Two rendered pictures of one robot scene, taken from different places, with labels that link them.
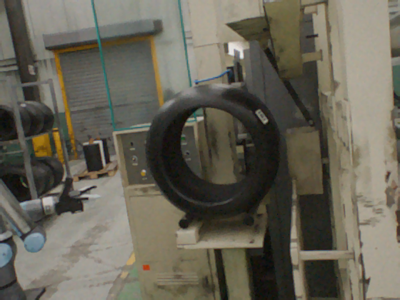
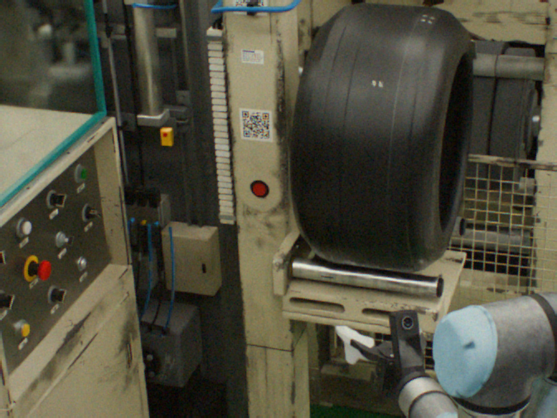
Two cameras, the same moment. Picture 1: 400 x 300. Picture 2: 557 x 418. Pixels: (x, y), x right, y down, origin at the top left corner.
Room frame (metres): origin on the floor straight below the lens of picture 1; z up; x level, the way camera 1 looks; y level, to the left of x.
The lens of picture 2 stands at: (1.75, 2.18, 2.22)
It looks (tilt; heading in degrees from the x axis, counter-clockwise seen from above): 28 degrees down; 274
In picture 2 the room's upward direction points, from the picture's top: 3 degrees counter-clockwise
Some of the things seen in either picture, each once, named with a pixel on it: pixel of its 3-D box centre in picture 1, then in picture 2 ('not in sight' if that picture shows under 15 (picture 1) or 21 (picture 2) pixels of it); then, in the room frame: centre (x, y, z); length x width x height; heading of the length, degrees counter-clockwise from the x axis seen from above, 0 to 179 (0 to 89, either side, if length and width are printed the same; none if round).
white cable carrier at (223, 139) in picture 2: not in sight; (226, 127); (2.03, -0.11, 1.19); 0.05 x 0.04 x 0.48; 75
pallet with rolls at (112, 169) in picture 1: (96, 156); not in sight; (8.12, 2.22, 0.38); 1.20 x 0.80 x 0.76; 3
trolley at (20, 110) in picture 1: (25, 152); not in sight; (5.11, 2.33, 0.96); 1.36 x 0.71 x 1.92; 175
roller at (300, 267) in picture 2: (193, 210); (364, 276); (1.72, 0.07, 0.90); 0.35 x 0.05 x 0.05; 165
